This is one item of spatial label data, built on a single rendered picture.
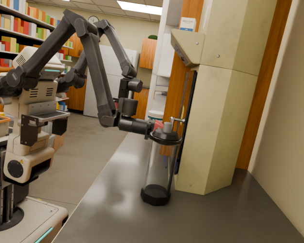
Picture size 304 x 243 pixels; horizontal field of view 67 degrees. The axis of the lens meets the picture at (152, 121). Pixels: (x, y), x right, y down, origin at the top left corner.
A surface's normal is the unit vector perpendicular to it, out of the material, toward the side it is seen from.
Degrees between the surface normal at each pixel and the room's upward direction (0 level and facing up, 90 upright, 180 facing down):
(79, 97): 90
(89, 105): 90
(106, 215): 0
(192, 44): 90
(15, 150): 90
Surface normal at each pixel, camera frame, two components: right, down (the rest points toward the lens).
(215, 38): -0.07, 0.20
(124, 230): 0.16, -0.97
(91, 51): -0.25, 0.03
